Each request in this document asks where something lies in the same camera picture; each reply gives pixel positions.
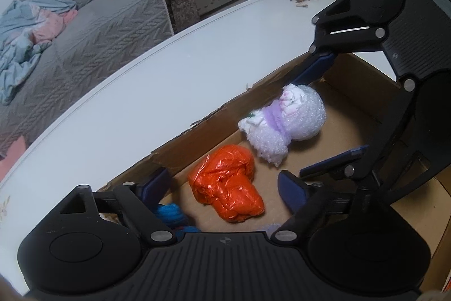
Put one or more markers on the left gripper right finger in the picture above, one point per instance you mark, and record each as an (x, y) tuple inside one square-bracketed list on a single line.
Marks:
[(311, 205)]

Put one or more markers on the large orange plastic bundle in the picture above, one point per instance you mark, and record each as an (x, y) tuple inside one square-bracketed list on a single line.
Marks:
[(223, 180)]

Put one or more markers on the pink plastic chair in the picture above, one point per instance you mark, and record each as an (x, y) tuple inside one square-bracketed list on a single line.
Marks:
[(13, 153)]

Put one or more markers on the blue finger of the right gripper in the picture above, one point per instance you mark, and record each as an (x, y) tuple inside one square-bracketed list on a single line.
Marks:
[(339, 166), (309, 68)]

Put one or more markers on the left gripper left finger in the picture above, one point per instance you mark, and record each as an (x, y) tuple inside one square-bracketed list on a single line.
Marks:
[(138, 203)]

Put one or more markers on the bubble-wrap bundle purple band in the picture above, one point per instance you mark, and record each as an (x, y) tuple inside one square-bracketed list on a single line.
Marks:
[(297, 115)]

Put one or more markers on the light blue blanket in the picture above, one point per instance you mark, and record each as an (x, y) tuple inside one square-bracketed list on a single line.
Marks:
[(28, 28)]

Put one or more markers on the grey sofa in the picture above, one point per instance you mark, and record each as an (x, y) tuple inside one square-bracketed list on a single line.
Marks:
[(103, 37)]

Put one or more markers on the brown cardboard box tray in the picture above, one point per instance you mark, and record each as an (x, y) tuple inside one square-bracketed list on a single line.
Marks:
[(356, 97)]

